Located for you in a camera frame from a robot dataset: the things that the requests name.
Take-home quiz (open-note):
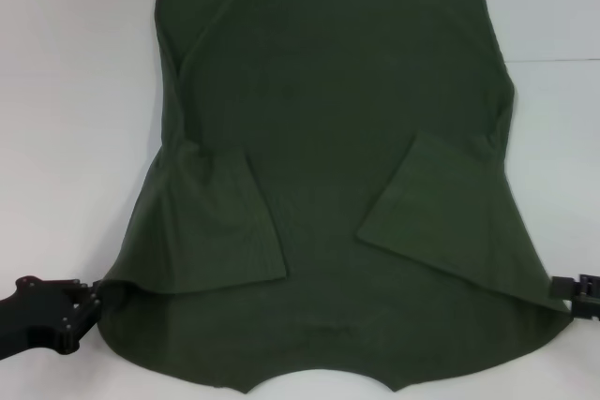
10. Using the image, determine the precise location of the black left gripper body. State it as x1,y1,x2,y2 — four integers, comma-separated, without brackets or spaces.
0,273,80,360

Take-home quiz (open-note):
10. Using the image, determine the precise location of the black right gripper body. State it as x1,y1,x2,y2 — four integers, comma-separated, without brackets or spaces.
569,296,600,323

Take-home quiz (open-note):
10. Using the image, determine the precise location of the dark green t-shirt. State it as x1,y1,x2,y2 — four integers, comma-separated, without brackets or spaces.
96,0,574,394

